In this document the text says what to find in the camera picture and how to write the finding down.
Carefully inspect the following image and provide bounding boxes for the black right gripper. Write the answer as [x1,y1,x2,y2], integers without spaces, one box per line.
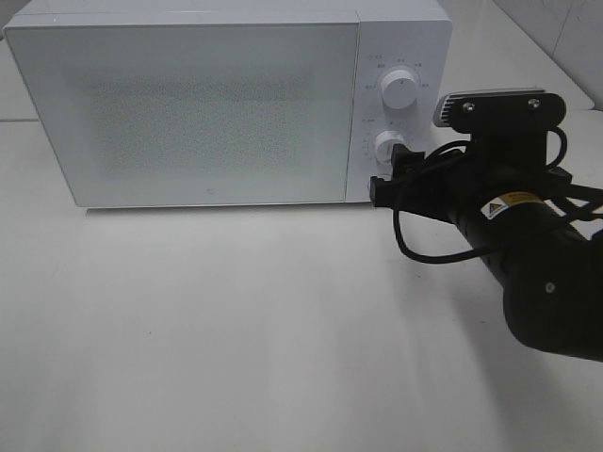
[368,89,573,226]

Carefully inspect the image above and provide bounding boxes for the white microwave door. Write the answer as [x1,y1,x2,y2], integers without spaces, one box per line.
[8,24,357,208]

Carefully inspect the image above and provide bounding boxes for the white timer knob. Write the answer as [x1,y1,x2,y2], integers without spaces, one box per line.
[374,131,406,165]

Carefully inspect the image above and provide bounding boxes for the white microwave oven body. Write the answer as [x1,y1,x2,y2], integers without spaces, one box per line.
[4,1,452,207]

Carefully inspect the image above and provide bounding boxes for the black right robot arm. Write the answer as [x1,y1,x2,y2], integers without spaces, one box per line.
[369,89,602,361]

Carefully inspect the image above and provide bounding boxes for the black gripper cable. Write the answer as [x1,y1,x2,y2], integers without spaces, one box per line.
[390,126,603,265]

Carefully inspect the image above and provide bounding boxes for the upper white power knob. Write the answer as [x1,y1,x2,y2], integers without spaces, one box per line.
[380,68,417,110]

